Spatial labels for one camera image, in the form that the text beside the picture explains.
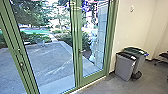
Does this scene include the green framed glass door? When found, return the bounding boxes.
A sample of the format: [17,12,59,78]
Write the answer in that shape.
[0,0,119,94]

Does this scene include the grey indoor trash bin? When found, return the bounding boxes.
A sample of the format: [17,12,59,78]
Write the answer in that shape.
[114,51,138,82]

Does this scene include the green garden bush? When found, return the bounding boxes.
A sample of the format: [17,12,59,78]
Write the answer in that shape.
[63,31,93,52]

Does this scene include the small grey outdoor bench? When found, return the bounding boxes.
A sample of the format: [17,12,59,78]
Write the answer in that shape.
[35,38,46,47]

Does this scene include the black office chair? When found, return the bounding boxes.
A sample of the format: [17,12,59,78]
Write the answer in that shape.
[154,50,168,66]

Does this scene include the metal door handle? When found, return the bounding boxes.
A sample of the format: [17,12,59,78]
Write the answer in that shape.
[78,49,85,55]
[17,59,25,69]

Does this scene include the white wall thermostat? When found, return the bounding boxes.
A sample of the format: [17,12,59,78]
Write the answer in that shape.
[129,5,136,13]

